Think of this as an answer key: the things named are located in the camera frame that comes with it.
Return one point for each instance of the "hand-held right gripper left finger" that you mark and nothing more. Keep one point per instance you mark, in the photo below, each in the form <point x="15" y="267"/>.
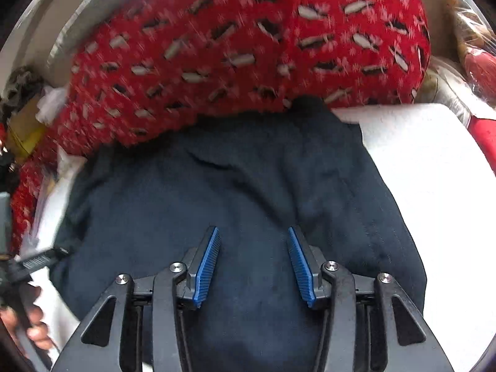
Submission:
<point x="207" y="267"/>

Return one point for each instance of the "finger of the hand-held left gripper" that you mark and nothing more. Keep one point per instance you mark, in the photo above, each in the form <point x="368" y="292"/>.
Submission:
<point x="40" y="260"/>

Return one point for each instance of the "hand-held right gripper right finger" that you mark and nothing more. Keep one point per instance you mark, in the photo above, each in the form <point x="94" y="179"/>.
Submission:
<point x="301" y="267"/>

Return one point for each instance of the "navy zip jacket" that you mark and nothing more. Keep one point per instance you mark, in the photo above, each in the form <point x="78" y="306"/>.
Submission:
<point x="252" y="186"/>

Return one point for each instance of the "pile of dark clothes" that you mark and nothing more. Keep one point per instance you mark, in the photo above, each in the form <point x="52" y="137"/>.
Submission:
<point x="19" y="83"/>

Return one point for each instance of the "person's left hand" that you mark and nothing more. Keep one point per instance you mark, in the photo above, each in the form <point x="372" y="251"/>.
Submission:
<point x="38" y="317"/>

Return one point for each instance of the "cardboard box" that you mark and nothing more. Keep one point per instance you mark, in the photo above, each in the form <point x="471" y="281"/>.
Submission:
<point x="25" y="128"/>

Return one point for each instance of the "white textured bedspread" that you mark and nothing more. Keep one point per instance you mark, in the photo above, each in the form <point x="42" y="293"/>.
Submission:
<point x="426" y="162"/>

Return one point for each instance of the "red pillow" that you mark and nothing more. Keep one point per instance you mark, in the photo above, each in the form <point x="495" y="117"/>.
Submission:
<point x="482" y="139"/>

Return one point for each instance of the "red printed blanket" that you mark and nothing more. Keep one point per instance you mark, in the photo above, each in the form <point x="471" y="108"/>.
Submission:
<point x="232" y="46"/>

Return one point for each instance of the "bagged brown plush toy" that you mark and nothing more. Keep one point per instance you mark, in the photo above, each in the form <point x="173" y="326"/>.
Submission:
<point x="472" y="38"/>

